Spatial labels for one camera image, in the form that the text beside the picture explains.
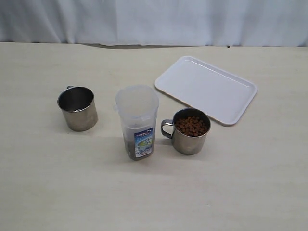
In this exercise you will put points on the steel mug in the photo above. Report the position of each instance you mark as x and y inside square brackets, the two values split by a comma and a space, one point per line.
[78, 108]
[187, 130]

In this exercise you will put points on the clear plastic pitcher with label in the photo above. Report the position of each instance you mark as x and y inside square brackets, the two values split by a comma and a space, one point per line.
[137, 107]

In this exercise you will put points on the white plastic tray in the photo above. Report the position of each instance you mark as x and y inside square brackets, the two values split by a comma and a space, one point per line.
[223, 96]

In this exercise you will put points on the white backdrop curtain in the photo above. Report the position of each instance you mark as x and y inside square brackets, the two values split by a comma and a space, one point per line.
[282, 23]

